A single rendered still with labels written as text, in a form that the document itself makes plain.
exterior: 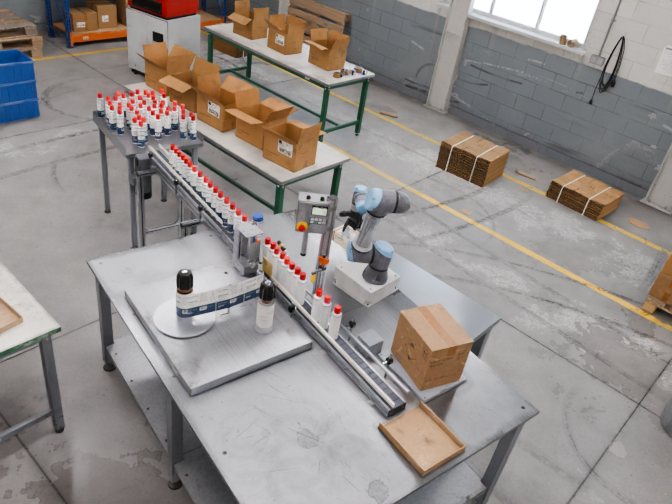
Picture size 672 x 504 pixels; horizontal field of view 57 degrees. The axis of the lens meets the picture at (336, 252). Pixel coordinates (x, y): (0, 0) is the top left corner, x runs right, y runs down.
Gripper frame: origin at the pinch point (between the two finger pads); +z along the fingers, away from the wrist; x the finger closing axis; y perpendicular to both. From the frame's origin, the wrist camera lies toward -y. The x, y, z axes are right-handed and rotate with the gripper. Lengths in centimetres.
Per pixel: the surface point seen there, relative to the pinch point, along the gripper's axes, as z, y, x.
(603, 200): 79, 40, 389
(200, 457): 78, 28, -128
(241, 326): 13, 14, -95
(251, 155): 26, -148, 50
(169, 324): 12, -8, -123
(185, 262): 19, -53, -81
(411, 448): 15, 118, -84
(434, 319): -13, 87, -35
